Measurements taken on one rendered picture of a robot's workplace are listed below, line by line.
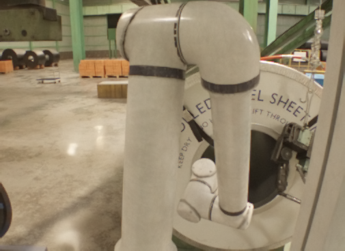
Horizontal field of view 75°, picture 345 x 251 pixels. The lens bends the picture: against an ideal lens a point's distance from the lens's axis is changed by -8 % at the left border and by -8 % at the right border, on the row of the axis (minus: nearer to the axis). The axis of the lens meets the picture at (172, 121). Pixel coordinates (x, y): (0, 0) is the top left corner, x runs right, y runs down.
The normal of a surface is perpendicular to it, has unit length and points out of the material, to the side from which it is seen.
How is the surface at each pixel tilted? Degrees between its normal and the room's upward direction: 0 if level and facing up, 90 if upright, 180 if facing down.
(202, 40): 102
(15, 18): 89
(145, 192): 81
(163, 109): 83
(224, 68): 109
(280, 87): 90
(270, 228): 90
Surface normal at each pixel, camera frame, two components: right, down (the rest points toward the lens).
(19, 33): -0.10, 0.28
